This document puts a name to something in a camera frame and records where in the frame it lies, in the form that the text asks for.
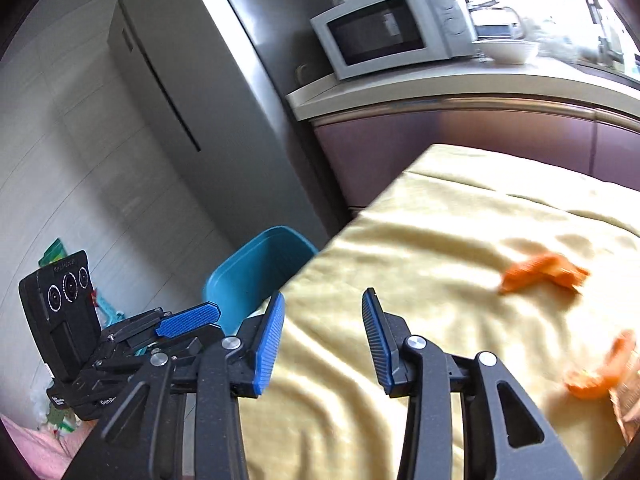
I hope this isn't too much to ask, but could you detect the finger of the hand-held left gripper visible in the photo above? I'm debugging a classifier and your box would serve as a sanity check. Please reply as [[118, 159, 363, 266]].
[[101, 301, 224, 357]]

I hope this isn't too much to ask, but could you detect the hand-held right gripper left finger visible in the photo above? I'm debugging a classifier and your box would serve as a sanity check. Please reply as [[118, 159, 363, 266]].
[[65, 291, 287, 480]]

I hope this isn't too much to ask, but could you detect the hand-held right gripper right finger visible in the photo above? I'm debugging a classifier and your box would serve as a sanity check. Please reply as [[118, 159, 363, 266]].
[[361, 287, 584, 480]]

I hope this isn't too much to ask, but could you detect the blue trash bin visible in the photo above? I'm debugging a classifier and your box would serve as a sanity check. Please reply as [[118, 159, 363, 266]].
[[202, 226, 320, 337]]

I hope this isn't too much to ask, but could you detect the person's left forearm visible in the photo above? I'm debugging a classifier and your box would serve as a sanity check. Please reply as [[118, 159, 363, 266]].
[[0, 412, 97, 480]]

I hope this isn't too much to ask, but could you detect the teal plastic item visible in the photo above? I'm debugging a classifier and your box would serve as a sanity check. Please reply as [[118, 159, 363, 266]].
[[91, 287, 127, 327]]

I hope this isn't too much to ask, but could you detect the green packet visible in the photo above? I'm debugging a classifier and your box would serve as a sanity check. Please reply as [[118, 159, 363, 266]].
[[39, 236, 69, 267]]

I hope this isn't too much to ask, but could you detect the yellow tablecloth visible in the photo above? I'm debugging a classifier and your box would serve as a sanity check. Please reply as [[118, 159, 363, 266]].
[[234, 143, 640, 480]]

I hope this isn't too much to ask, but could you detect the orange peel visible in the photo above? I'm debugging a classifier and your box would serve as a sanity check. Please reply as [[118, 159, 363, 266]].
[[564, 330, 639, 402], [498, 252, 592, 296]]

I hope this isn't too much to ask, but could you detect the brown base cabinet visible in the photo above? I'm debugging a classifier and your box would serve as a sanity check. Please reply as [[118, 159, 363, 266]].
[[310, 107, 640, 219]]

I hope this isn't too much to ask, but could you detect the brown foil wrapper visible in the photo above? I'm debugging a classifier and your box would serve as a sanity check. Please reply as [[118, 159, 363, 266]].
[[609, 360, 640, 447]]

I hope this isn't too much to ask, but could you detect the silver refrigerator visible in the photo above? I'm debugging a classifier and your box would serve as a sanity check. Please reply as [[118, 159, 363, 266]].
[[107, 0, 353, 252]]

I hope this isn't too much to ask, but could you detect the kitchen counter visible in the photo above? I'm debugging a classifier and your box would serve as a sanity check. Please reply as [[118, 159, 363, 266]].
[[286, 54, 640, 124]]

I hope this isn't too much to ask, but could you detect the white microwave oven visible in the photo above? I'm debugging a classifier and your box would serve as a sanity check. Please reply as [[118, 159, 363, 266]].
[[310, 0, 479, 82]]

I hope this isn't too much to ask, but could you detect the white bowl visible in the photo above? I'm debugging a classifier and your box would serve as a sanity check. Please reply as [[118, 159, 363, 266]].
[[472, 40, 542, 66]]

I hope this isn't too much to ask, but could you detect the glass kettle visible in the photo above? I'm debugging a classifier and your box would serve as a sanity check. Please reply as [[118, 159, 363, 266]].
[[467, 2, 527, 42]]

